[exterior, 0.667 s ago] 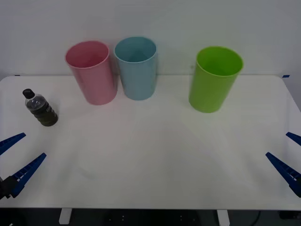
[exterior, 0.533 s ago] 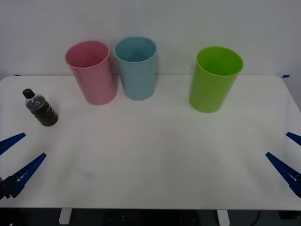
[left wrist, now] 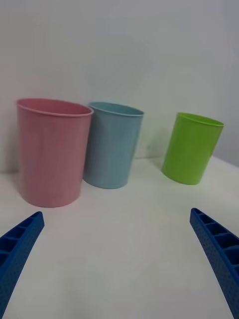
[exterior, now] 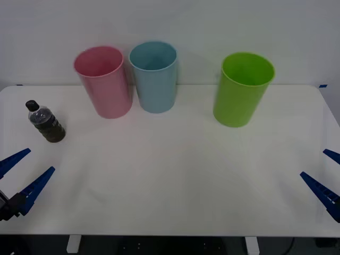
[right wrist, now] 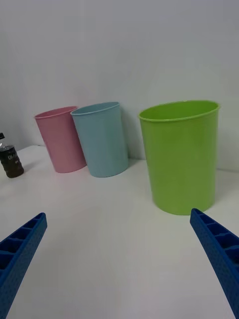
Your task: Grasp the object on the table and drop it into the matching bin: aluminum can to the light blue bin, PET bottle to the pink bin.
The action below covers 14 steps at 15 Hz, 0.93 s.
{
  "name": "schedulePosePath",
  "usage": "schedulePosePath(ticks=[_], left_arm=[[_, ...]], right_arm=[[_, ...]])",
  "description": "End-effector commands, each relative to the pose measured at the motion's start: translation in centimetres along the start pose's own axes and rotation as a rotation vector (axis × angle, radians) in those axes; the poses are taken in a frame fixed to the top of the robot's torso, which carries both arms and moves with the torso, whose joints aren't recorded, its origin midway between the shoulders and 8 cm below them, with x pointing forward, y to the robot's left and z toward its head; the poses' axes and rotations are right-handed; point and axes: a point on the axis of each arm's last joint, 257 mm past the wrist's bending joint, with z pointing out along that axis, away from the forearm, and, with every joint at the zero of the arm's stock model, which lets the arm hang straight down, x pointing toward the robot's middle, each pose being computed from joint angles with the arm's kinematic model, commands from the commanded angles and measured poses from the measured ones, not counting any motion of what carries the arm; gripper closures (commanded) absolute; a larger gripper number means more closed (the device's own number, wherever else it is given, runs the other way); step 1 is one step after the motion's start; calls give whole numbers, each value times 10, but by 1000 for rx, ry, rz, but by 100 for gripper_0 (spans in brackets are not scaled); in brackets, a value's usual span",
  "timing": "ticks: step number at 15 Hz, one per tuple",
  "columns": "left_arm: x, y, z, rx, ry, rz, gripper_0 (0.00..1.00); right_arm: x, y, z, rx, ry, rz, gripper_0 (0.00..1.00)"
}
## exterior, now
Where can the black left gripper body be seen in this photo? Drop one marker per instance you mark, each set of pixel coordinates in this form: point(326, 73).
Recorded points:
point(4, 210)

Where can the pink plastic bin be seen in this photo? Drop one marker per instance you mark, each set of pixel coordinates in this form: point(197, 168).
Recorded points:
point(109, 93)

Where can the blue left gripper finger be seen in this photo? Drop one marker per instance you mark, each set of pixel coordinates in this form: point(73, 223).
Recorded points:
point(33, 190)
point(13, 162)

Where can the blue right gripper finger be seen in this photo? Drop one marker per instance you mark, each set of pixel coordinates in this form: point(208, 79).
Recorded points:
point(333, 156)
point(322, 192)

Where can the plastic bottle with dark drink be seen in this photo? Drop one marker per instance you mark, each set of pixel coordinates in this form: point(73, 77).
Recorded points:
point(47, 125)

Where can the green plastic bin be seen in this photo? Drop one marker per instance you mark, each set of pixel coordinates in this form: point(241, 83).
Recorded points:
point(239, 106)

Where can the pale blue plastic bin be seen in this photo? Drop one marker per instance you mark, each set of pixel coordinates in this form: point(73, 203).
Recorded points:
point(156, 90)

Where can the white table leg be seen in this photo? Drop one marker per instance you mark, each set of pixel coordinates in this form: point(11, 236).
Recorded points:
point(251, 245)
point(73, 244)

